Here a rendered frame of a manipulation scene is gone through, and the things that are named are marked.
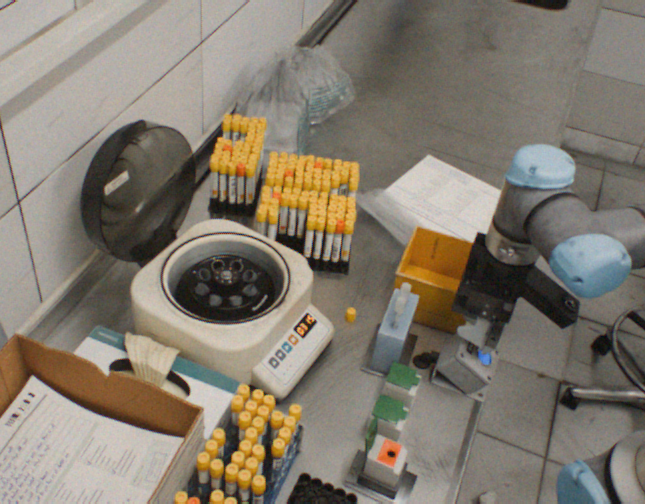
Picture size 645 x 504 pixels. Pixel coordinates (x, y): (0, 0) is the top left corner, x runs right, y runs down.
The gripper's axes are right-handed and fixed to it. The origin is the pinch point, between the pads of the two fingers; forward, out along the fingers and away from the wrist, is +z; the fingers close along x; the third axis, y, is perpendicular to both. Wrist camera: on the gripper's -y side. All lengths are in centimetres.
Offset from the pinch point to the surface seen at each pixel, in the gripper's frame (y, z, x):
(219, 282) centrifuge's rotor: 41.2, -3.8, 9.5
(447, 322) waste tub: 7.4, 5.8, -7.8
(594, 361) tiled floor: -36, 96, -100
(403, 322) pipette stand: 13.3, -1.6, 2.4
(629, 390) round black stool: -44, 86, -83
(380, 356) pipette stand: 15.1, 3.6, 6.0
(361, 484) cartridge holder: 10.8, 6.7, 25.8
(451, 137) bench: 21, 8, -65
